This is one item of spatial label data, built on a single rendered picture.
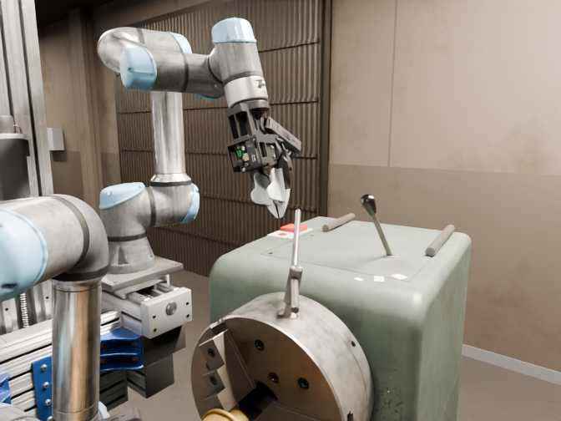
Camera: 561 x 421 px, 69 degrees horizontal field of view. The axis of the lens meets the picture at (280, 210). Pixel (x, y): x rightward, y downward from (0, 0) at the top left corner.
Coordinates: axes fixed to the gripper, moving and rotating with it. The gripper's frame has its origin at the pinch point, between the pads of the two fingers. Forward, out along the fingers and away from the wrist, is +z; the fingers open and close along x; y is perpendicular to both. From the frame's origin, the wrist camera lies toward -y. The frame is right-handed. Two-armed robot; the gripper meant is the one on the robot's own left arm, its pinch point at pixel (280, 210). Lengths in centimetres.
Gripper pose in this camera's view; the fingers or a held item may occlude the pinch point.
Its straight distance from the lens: 77.4
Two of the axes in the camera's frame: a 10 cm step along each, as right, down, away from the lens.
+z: 2.3, 9.7, 0.2
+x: 8.1, -1.8, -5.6
